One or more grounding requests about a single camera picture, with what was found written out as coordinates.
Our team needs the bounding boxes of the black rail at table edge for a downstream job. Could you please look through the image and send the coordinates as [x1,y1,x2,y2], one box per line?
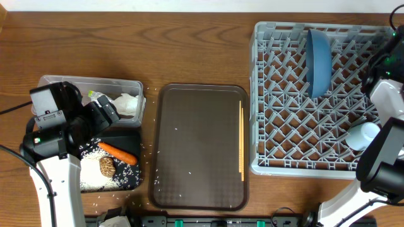
[85,215,378,227]

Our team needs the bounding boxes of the clear plastic bin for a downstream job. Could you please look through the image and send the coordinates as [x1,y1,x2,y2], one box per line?
[37,75,146,127]

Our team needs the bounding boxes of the wooden chopstick right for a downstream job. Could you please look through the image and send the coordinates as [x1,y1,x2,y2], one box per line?
[241,107,245,182]

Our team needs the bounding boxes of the orange carrot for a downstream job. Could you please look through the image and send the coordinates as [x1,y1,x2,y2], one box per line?
[98,142,138,165]

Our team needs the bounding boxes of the brown serving tray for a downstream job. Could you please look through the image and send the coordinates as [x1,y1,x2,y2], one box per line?
[148,84,249,211]

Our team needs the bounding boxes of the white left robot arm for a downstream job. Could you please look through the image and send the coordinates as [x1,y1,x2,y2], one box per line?
[20,81,120,226]

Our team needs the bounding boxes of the light blue cup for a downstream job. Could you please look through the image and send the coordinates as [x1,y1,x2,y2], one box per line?
[345,122,380,151]

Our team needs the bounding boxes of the black tray bin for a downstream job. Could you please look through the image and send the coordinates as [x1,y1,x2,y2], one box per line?
[78,128,143,193]

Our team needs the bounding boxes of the blue plate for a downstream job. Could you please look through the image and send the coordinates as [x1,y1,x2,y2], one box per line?
[306,30,332,98]

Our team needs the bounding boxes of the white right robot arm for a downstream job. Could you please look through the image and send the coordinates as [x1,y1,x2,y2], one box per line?
[307,25,403,226]

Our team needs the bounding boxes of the wooden chopstick left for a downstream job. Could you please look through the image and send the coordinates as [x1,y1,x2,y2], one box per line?
[239,100,242,173]

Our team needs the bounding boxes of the grey dishwasher rack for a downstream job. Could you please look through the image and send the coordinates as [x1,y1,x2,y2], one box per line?
[249,21,394,180]

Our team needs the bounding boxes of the white napkin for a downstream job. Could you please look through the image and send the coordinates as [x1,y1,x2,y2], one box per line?
[112,93,139,116]

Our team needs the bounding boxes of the wooden chopstick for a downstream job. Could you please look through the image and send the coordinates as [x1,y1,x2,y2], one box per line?
[241,107,245,182]
[239,100,242,173]

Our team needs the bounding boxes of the silver foil snack wrapper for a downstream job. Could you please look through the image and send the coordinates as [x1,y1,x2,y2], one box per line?
[88,90,111,103]

